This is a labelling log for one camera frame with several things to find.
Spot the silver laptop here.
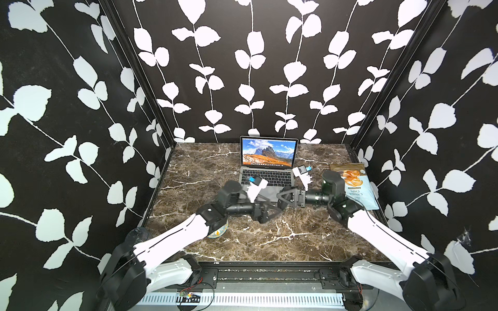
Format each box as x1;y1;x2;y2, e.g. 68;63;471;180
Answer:
239;136;298;202

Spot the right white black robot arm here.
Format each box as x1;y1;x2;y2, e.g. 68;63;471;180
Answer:
277;171;466;310

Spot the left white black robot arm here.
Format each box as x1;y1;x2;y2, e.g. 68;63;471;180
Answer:
97;181;283;310

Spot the yellow blue patterned bowl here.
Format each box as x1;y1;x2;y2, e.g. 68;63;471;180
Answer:
208;224;228;238

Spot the light blue chips bag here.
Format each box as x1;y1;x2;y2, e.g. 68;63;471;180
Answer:
329;163;380;211

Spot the clear plastic cup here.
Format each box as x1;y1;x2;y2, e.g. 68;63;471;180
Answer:
124;227;150;246

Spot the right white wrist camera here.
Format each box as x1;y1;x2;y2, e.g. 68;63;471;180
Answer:
293;165;313;191

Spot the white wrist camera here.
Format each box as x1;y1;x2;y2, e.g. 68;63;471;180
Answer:
246;176;268;203
293;165;313;191

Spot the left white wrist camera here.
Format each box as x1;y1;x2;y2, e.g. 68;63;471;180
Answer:
246;176;268;203

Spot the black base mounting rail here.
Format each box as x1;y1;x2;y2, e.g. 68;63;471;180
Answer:
186;261;373;292

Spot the white perforated cable strip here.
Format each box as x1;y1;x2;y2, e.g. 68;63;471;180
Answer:
138;292;344;308

